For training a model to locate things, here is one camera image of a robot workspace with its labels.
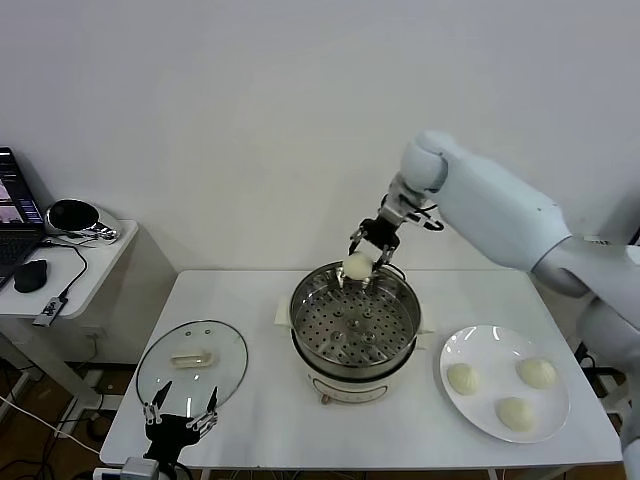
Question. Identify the chrome and black headset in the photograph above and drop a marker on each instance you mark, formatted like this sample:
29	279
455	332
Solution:
70	215

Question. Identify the stainless steel steamer basket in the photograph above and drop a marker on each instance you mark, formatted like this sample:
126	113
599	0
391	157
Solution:
350	345

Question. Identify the grey usb hub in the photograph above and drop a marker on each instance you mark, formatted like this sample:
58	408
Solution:
49	312

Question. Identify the white wall socket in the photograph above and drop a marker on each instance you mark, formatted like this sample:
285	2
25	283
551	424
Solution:
96	334

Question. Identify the white round plate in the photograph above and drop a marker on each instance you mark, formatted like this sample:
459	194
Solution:
480	350

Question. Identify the black laptop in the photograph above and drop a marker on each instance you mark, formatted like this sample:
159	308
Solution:
15	240

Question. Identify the round glass pot lid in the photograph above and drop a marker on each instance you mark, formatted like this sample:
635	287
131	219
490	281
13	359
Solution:
220	345

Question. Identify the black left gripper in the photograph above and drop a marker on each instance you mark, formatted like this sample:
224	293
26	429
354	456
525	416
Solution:
170	430

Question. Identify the black computer mouse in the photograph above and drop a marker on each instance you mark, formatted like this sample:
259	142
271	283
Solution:
30	276

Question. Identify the cream electric cooking pot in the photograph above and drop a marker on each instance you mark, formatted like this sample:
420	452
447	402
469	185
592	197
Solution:
350	390

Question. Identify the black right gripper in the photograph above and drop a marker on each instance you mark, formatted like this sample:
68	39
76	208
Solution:
380	232

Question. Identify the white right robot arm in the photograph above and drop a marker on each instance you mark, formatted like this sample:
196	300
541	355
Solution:
490	200

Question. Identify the white steamed baozi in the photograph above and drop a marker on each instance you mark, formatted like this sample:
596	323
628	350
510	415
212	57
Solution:
515	414
357	266
462	378
536	372

